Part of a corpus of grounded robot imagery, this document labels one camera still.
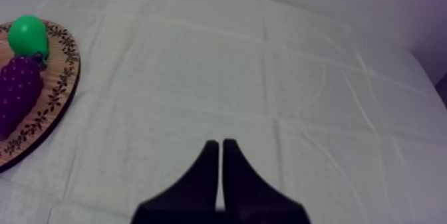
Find purple toy grapes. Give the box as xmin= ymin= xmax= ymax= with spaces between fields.
xmin=0 ymin=55 xmax=45 ymax=141

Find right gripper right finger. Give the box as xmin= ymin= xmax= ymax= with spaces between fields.
xmin=220 ymin=138 xmax=311 ymax=224

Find round wooden board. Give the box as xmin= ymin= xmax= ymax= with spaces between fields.
xmin=0 ymin=19 xmax=82 ymax=173

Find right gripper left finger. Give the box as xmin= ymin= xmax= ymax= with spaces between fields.
xmin=130 ymin=140 xmax=220 ymax=224

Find green toy pear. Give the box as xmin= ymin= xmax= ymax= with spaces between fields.
xmin=7 ymin=15 xmax=50 ymax=66

